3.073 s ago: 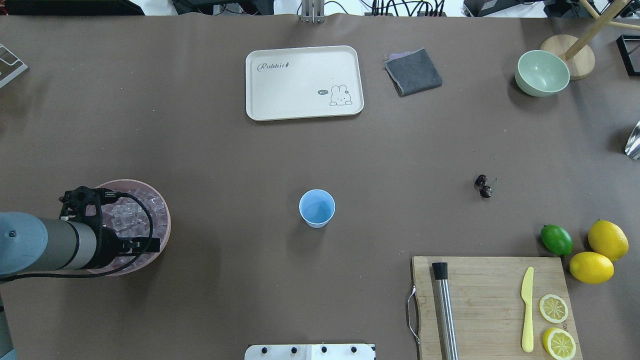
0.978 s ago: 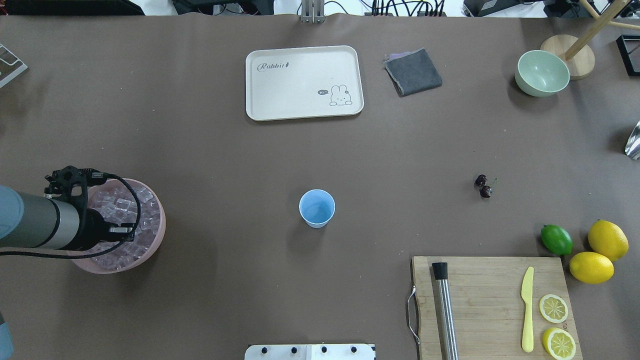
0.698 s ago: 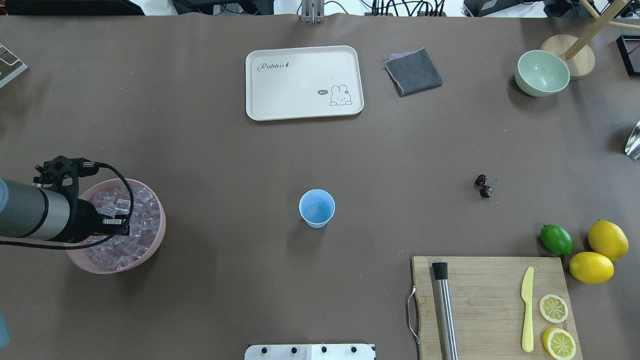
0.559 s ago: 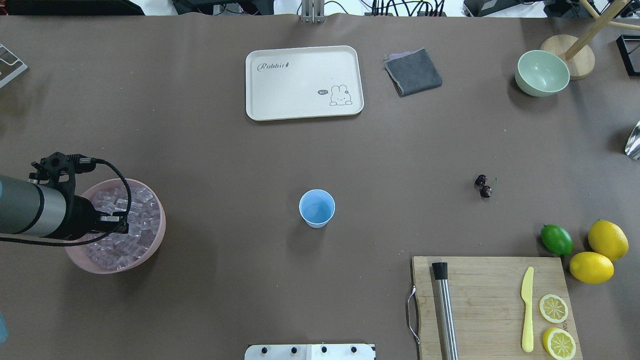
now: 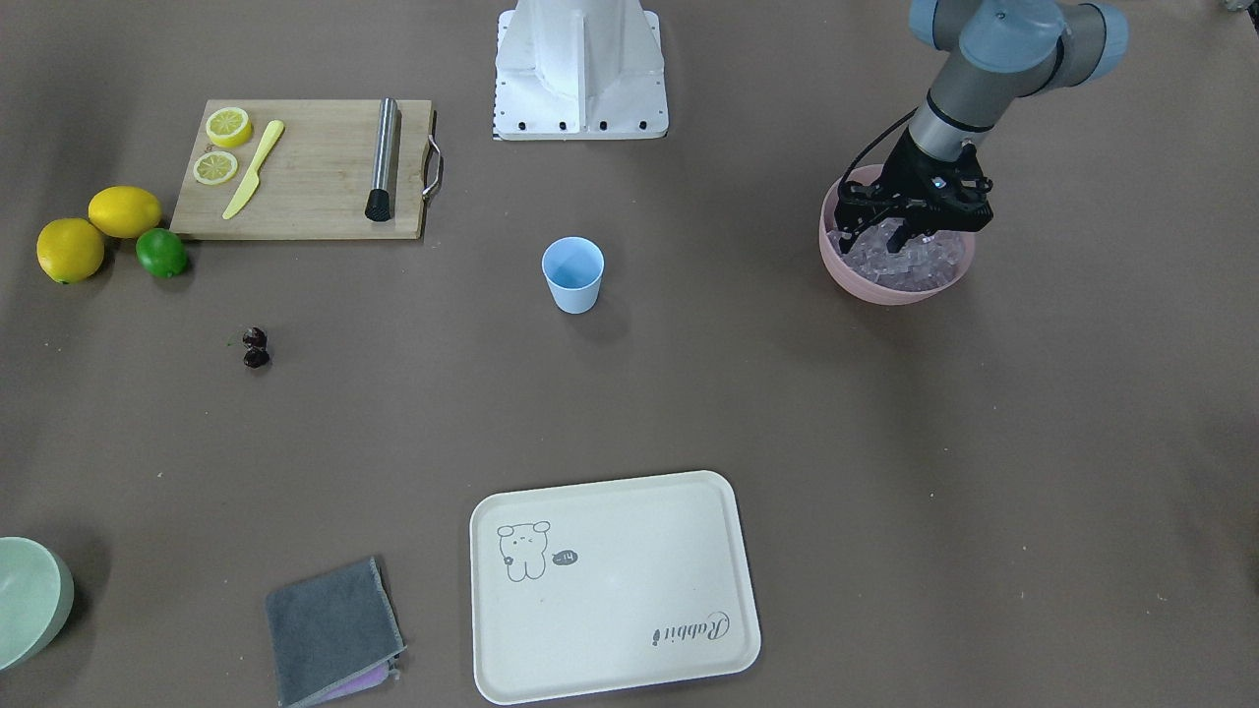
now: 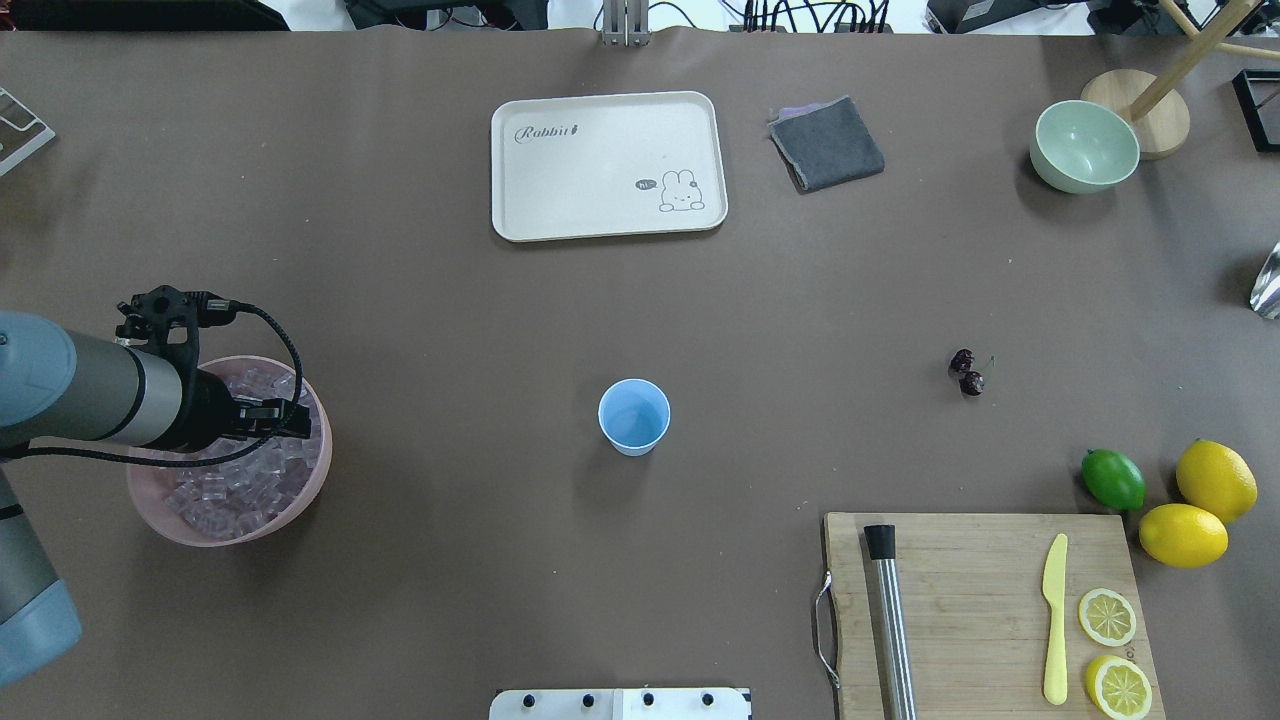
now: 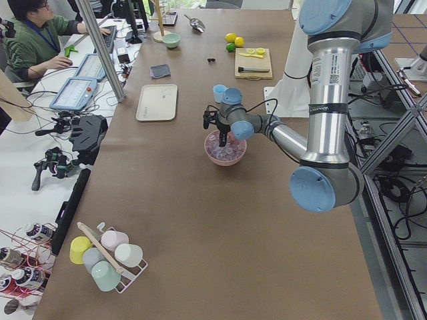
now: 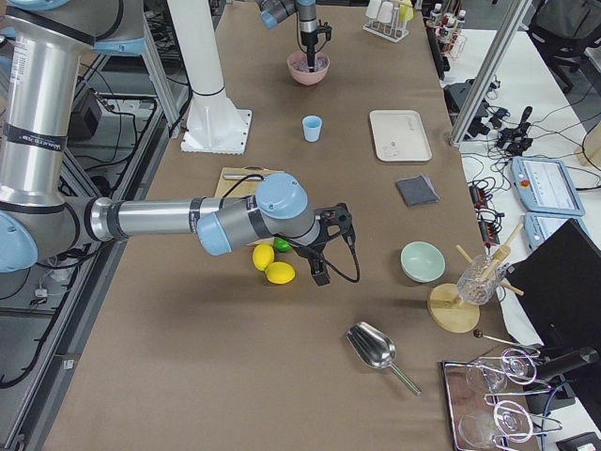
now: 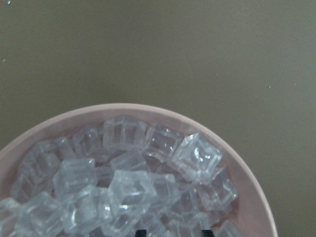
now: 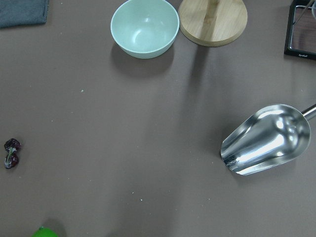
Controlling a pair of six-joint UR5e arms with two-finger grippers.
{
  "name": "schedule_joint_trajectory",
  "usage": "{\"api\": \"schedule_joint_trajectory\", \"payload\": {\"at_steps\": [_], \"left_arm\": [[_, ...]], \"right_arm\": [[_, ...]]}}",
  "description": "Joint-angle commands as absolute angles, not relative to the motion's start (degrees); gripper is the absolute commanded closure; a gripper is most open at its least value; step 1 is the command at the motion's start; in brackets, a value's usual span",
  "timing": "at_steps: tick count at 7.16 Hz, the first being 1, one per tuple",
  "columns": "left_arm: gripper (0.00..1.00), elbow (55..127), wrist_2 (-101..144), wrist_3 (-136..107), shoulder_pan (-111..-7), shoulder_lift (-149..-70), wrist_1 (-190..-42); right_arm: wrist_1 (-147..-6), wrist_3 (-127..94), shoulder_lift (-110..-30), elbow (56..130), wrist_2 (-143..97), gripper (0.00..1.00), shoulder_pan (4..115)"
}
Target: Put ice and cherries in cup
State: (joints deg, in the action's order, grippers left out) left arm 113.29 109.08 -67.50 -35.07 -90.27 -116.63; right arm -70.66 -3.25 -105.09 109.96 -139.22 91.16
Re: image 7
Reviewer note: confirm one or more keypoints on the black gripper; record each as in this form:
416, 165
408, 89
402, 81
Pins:
221, 127

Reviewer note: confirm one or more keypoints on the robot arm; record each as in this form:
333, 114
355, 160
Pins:
336, 30

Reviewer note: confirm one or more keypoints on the pile of clear ice cubes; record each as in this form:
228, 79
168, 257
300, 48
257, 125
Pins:
233, 150

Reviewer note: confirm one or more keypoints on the light blue cup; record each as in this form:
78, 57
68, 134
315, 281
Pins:
218, 91

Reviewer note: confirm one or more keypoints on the white cup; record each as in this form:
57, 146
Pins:
128, 254

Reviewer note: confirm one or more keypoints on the pink cup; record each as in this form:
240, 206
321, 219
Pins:
111, 239

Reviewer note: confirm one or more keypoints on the grey cup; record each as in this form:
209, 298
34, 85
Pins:
91, 257

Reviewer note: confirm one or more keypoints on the yellow cup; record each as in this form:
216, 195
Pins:
78, 247

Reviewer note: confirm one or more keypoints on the mint cup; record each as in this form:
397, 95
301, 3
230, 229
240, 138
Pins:
105, 276

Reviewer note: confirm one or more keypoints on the pink bowl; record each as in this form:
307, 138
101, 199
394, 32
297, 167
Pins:
223, 163

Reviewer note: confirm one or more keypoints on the steel muddler black tip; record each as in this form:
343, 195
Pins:
253, 70

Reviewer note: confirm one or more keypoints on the beige rabbit tray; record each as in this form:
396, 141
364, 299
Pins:
157, 103

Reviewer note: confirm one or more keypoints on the wooden cutting board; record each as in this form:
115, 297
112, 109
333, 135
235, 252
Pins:
251, 62

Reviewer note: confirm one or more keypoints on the yellow plastic knife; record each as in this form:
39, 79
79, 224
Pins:
251, 55

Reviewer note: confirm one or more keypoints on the green lime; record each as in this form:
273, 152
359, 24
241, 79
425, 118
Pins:
230, 47

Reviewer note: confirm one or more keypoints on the grey folded cloth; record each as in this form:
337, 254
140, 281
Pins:
160, 71

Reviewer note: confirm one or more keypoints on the lemon half upper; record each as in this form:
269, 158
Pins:
260, 51

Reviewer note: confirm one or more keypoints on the yellow lemon lower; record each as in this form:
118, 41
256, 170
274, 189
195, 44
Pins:
239, 42

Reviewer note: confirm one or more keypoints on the yellow lemon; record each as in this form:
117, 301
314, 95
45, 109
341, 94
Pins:
230, 37
239, 42

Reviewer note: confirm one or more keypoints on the yellow lemon upper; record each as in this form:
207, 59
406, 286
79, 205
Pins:
230, 37

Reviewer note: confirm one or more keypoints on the mint green bowl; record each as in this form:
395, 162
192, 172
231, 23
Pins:
171, 40

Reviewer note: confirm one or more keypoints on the metal scoop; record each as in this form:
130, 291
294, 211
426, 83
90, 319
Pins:
196, 24

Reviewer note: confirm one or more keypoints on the wooden stand with round base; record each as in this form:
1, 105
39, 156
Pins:
159, 35

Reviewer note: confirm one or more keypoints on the blue teach pendant far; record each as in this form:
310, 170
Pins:
91, 67

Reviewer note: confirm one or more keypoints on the blue teach pendant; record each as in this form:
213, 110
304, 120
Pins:
75, 94
91, 67

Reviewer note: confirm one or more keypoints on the black keyboard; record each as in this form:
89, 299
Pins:
108, 39

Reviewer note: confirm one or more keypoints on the blue teach pendant near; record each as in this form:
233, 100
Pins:
75, 94

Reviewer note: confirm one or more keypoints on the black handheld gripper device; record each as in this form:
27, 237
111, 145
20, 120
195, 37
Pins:
57, 163

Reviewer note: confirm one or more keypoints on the black bar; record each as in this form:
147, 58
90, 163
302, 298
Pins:
67, 212

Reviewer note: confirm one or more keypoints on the person in green sweater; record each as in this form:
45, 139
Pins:
35, 48

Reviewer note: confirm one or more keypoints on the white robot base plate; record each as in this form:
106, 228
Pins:
287, 102

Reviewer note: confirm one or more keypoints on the black frame tray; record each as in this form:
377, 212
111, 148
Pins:
169, 19

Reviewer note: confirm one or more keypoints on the black metal bracket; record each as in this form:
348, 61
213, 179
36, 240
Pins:
86, 136

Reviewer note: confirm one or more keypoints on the white wire cup rack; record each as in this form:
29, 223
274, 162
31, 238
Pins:
128, 274

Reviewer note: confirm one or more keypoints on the aluminium frame post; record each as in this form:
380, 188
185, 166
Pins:
97, 39

